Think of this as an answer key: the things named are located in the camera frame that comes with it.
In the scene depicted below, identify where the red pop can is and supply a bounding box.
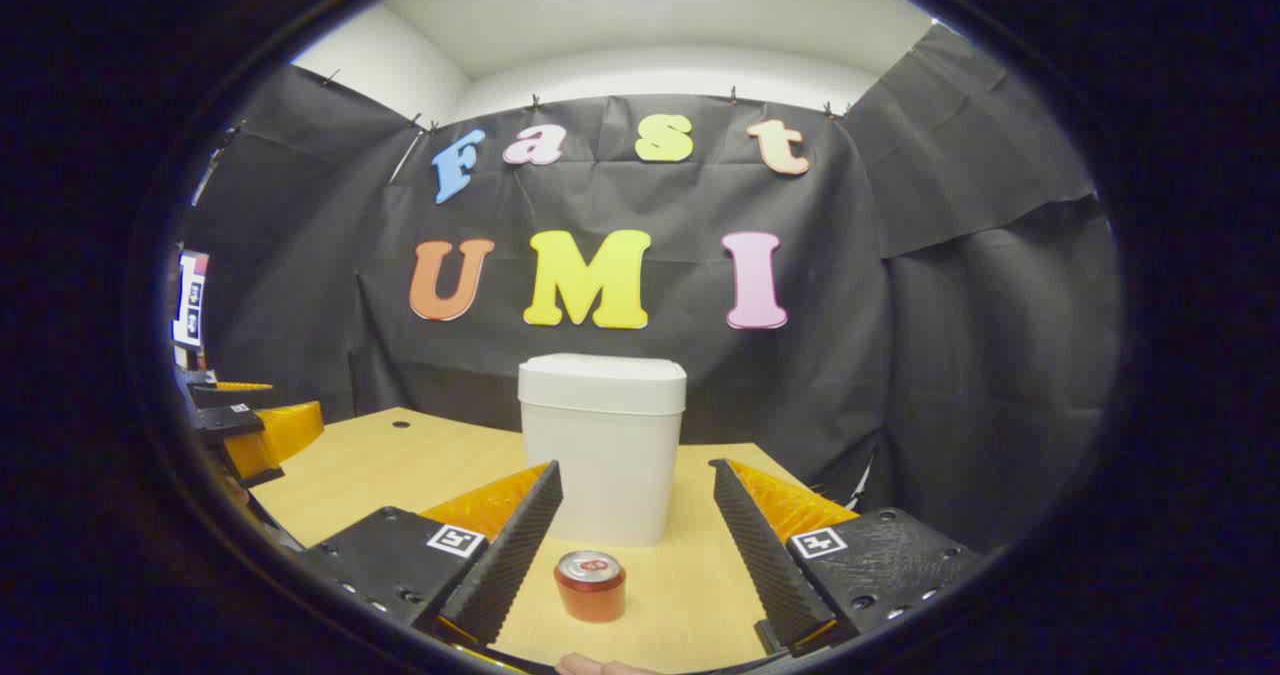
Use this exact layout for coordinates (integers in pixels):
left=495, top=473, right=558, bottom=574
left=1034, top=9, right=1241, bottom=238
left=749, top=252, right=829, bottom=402
left=553, top=550, right=628, bottom=624

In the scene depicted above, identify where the computer monitor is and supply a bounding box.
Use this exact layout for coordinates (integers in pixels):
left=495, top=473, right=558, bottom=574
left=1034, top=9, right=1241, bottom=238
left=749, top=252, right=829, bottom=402
left=172, top=248, right=211, bottom=351

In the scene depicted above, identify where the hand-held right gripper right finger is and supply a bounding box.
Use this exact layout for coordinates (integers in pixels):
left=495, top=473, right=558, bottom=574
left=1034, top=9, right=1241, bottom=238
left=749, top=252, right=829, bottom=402
left=710, top=458, right=993, bottom=658

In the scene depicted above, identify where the black backdrop cloth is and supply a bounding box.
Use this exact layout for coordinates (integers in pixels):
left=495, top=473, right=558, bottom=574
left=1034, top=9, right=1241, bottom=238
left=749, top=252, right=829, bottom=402
left=170, top=23, right=1126, bottom=556

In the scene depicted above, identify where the wooden desktop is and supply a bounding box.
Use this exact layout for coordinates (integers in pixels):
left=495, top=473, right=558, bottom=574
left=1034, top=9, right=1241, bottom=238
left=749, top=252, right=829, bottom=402
left=250, top=407, right=861, bottom=674

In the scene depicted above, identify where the white desktop garbage bin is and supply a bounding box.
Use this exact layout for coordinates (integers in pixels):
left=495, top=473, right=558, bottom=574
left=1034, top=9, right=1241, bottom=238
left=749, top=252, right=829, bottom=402
left=517, top=353, right=689, bottom=548

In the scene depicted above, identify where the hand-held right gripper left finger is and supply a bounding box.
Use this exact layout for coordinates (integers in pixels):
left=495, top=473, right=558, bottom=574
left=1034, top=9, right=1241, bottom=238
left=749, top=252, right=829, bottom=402
left=298, top=460, right=564, bottom=648

